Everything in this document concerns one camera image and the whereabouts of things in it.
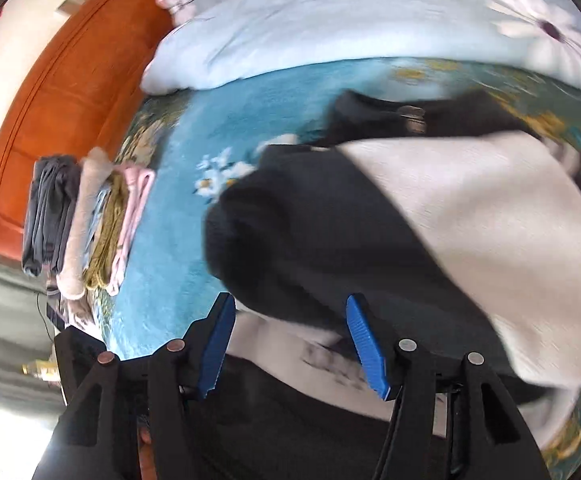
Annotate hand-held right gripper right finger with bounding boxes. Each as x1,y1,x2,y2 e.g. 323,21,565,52
345,293,552,480

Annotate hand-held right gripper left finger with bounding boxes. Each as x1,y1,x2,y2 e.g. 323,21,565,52
33,292,237,480

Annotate black and white sweater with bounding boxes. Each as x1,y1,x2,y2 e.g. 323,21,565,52
204,129,581,441

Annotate grey curtain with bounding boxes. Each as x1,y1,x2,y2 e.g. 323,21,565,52
0,239,71,413

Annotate dark cloth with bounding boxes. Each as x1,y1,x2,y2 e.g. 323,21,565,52
188,355,453,480

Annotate teal floral blanket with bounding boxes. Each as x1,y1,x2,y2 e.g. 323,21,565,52
85,56,581,480

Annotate olive folded garment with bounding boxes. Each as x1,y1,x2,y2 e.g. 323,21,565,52
83,172,130,292

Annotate beige folded garment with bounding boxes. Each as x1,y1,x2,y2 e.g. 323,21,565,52
55,146,117,301

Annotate grey folded garment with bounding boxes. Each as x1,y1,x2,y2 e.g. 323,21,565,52
20,155,84,279

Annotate pink folded garment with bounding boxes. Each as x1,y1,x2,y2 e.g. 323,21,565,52
106,164,157,297

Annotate black pants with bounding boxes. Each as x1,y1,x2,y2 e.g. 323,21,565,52
320,89,543,150

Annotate orange headboard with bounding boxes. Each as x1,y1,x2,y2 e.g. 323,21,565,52
0,0,184,262

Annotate light blue floral quilt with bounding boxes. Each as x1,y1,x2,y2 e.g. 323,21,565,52
140,0,581,96

